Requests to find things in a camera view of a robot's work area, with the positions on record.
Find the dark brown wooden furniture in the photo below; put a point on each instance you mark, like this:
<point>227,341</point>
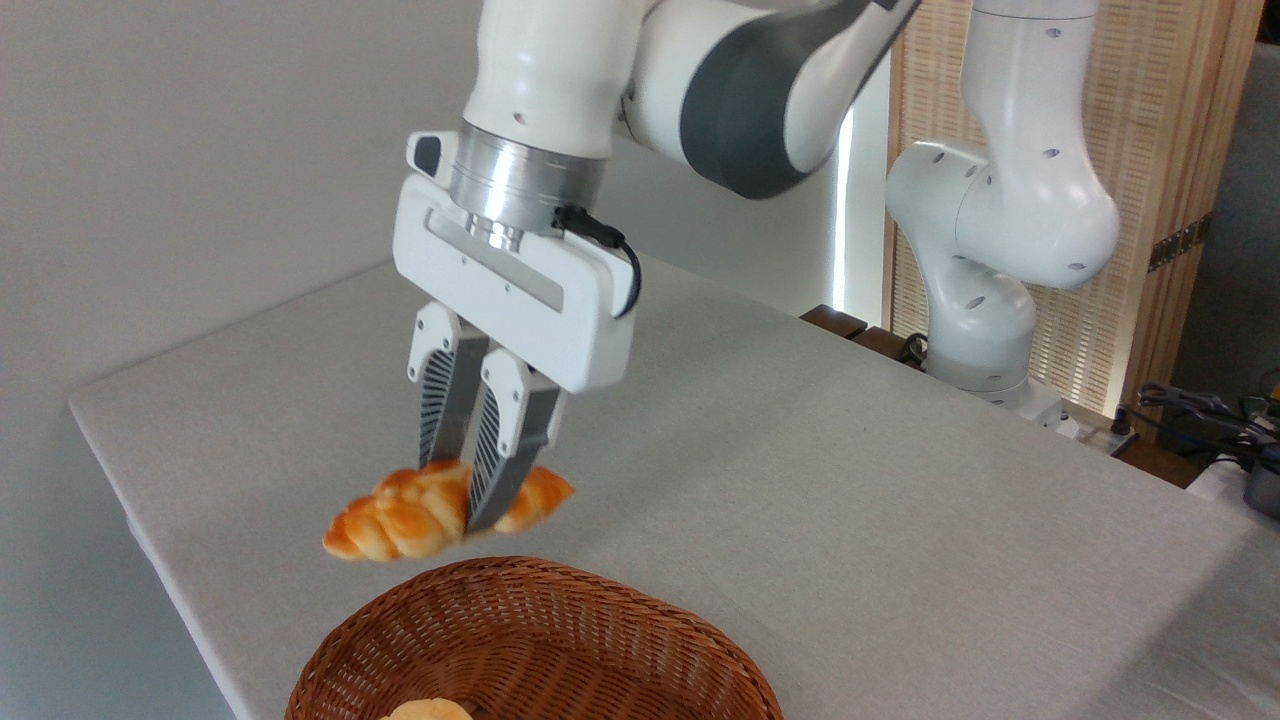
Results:
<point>835,320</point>

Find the light wooden slatted screen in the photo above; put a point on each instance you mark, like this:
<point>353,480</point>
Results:
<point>1170,120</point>

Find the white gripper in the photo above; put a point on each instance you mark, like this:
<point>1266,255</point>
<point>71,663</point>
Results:
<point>520,310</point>

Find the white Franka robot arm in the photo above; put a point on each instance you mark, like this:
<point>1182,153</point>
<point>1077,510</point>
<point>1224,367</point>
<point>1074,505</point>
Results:
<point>1020,200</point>

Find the brown wicker basket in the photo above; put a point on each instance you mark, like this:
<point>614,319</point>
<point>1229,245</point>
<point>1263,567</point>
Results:
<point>560,640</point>

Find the grey tablecloth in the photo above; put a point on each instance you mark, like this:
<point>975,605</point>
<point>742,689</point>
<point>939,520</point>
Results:
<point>850,480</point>

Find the pale round bread roll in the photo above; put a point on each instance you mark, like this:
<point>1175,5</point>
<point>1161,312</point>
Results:
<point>428,711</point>

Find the braided golden bread loaf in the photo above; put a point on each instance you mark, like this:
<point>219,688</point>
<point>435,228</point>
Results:
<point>410,520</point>

